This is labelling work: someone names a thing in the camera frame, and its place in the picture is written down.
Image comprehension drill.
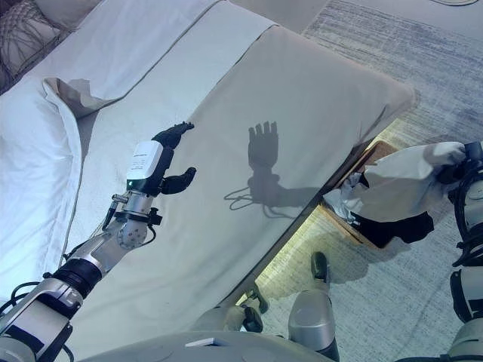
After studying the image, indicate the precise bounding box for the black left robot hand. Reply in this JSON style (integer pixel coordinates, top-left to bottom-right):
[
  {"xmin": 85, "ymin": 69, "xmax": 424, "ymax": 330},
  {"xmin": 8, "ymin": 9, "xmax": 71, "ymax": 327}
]
[{"xmin": 125, "ymin": 121, "xmax": 198, "ymax": 197}]

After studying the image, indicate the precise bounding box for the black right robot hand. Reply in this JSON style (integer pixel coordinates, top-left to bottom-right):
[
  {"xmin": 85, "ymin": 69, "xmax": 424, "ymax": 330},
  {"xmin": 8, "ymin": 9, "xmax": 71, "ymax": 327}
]
[{"xmin": 433, "ymin": 141, "xmax": 483, "ymax": 186}]

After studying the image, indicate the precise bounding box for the cream beige garment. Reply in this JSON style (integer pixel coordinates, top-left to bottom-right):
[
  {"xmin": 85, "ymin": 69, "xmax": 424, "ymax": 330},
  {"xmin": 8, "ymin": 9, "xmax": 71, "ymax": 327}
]
[{"xmin": 354, "ymin": 142, "xmax": 467, "ymax": 219}]

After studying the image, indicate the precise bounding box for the black garment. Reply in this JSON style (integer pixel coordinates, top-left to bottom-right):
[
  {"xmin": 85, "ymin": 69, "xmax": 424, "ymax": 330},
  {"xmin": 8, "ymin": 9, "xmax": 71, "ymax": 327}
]
[{"xmin": 349, "ymin": 210, "xmax": 435, "ymax": 248}]

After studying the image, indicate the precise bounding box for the brown wicker basket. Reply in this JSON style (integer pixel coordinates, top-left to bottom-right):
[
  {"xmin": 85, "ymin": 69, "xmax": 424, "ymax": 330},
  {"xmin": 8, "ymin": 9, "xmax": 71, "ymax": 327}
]
[{"xmin": 318, "ymin": 140, "xmax": 435, "ymax": 250}]

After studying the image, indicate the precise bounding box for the large bed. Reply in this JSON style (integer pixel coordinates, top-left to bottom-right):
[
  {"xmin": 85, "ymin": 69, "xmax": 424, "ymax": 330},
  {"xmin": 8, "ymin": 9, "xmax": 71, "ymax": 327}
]
[{"xmin": 0, "ymin": 0, "xmax": 416, "ymax": 362}]

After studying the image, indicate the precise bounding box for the beige bed runner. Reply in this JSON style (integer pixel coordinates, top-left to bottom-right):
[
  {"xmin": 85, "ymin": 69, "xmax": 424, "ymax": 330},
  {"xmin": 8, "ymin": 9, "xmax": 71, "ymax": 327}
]
[{"xmin": 63, "ymin": 24, "xmax": 416, "ymax": 340}]

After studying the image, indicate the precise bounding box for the white duvet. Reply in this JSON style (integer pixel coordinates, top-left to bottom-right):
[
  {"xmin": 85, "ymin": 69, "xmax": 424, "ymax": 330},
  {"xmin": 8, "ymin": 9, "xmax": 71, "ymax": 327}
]
[{"xmin": 0, "ymin": 0, "xmax": 223, "ymax": 299}]

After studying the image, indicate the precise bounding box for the beige pillow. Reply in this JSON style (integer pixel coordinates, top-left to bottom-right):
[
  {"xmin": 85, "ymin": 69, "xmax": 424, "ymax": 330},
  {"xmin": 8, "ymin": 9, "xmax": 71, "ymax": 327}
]
[{"xmin": 35, "ymin": 0, "xmax": 110, "ymax": 31}]

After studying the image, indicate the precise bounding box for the grey patterned cushion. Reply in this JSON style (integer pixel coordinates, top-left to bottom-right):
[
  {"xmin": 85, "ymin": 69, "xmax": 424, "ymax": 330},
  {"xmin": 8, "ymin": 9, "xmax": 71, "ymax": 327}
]
[{"xmin": 0, "ymin": 0, "xmax": 63, "ymax": 87}]

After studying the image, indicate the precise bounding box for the silver left robot leg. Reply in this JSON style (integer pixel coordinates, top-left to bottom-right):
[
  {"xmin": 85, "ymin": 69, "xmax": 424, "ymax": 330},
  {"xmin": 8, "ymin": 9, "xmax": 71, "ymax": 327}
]
[{"xmin": 190, "ymin": 288, "xmax": 269, "ymax": 333}]

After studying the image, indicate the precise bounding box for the silver robot leg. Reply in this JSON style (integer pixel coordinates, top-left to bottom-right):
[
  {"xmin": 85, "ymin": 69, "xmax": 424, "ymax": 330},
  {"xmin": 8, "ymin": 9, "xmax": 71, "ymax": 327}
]
[
  {"xmin": 287, "ymin": 251, "xmax": 340, "ymax": 361},
  {"xmin": 190, "ymin": 288, "xmax": 269, "ymax": 333}
]

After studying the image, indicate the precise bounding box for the grey robot torso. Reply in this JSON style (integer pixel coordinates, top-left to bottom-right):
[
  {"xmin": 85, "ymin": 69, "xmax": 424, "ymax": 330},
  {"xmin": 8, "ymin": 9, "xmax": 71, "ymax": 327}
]
[{"xmin": 75, "ymin": 330, "xmax": 337, "ymax": 362}]

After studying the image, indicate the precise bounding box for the silver right robot leg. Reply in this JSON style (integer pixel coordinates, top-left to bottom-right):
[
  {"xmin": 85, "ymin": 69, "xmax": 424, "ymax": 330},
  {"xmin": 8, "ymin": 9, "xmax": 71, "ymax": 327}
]
[{"xmin": 287, "ymin": 251, "xmax": 340, "ymax": 361}]

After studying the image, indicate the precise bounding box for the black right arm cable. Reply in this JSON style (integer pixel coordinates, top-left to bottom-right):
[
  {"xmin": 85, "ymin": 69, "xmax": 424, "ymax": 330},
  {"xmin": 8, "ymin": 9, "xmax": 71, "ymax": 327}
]
[{"xmin": 447, "ymin": 165, "xmax": 477, "ymax": 265}]

